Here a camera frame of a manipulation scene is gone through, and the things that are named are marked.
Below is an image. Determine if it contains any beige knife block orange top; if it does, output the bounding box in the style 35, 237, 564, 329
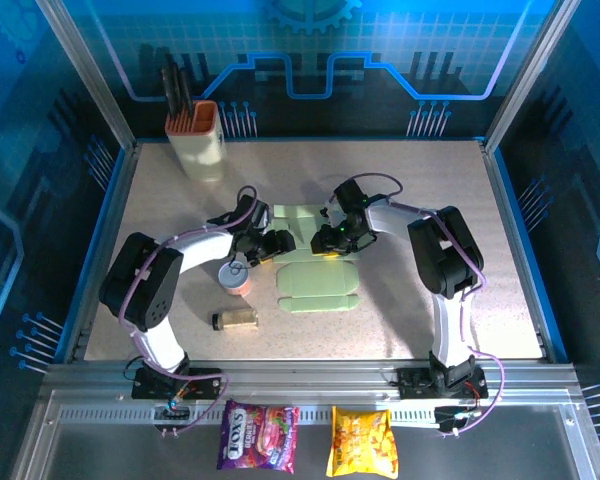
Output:
164, 99, 227, 184

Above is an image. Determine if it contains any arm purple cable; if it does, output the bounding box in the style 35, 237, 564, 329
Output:
329, 172, 506, 440
117, 185, 261, 440

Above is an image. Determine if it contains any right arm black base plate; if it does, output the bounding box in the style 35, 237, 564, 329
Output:
396, 366, 489, 401

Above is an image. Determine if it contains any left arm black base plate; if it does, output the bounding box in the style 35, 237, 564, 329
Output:
131, 367, 224, 401

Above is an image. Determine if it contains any grey metal shelf plate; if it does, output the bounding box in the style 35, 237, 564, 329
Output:
9, 389, 600, 480

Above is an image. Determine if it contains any yellow snack bag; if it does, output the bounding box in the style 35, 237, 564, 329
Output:
325, 405, 399, 480

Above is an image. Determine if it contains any aluminium side rail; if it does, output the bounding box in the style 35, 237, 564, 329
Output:
62, 142, 141, 364
479, 139, 569, 364

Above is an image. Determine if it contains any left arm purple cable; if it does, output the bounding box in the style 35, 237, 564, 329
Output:
117, 185, 261, 440

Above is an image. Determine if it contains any aluminium corner post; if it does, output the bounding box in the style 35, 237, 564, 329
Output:
482, 0, 584, 151
33, 0, 140, 151

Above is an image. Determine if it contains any green paper box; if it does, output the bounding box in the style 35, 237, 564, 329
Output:
271, 203, 361, 315

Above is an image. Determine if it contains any glass spice jar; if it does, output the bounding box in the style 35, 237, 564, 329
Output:
210, 308, 260, 331

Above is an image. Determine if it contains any purple candy bag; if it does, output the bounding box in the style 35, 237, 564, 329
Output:
216, 398, 301, 475

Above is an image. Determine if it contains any slotted cable duct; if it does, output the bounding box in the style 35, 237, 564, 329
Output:
54, 405, 481, 422

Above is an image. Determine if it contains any black knife handle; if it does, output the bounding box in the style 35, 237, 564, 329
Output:
160, 67, 177, 121
179, 67, 194, 114
172, 64, 186, 119

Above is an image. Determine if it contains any aluminium cross rail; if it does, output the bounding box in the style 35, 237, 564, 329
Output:
42, 358, 581, 401

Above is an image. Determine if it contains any pink tin can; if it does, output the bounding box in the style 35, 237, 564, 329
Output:
217, 260, 254, 297

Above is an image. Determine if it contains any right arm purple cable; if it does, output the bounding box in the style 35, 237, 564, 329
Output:
329, 172, 506, 440

